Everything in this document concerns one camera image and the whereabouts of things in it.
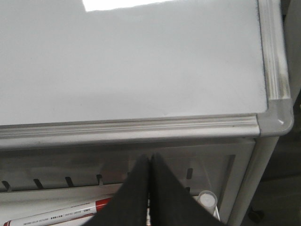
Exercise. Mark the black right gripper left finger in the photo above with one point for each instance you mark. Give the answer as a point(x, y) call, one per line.
point(128, 207)

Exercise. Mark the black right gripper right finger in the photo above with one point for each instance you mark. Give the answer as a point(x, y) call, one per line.
point(170, 203)

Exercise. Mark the red capped whiteboard marker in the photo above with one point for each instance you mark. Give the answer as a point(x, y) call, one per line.
point(61, 215)

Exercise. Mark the white plastic cylinder cap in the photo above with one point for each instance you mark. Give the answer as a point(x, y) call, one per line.
point(208, 200)

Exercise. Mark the white marker tray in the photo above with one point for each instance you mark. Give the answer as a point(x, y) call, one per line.
point(19, 204)

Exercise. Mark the white whiteboard stand frame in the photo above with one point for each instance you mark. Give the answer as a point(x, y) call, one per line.
point(230, 167)

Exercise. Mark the white whiteboard with aluminium frame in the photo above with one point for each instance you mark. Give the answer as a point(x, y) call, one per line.
point(81, 72)

